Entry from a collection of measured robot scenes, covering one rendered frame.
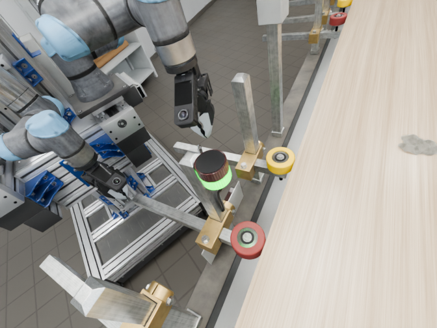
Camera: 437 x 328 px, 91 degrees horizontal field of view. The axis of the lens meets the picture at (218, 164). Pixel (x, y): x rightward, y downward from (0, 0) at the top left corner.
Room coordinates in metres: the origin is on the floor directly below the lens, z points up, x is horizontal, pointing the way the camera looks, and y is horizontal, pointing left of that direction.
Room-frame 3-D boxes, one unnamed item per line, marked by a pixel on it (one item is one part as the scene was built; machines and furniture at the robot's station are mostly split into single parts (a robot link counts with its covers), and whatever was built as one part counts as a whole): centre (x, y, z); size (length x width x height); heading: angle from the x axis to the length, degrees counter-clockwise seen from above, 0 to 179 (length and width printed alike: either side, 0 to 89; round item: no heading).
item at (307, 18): (1.43, -0.87, 0.82); 0.43 x 0.03 x 0.04; 47
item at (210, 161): (0.26, 0.01, 1.00); 0.06 x 0.06 x 0.22; 47
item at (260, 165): (0.51, -0.03, 0.84); 0.43 x 0.03 x 0.04; 47
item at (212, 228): (0.28, 0.06, 0.85); 0.13 x 0.06 x 0.05; 137
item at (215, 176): (0.26, 0.01, 1.10); 0.06 x 0.06 x 0.02
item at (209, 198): (0.30, 0.05, 0.87); 0.03 x 0.03 x 0.48; 47
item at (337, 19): (1.11, -0.85, 0.85); 0.08 x 0.08 x 0.11
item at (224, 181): (0.26, 0.01, 1.07); 0.06 x 0.06 x 0.02
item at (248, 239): (0.20, 0.00, 0.85); 0.08 x 0.08 x 0.11
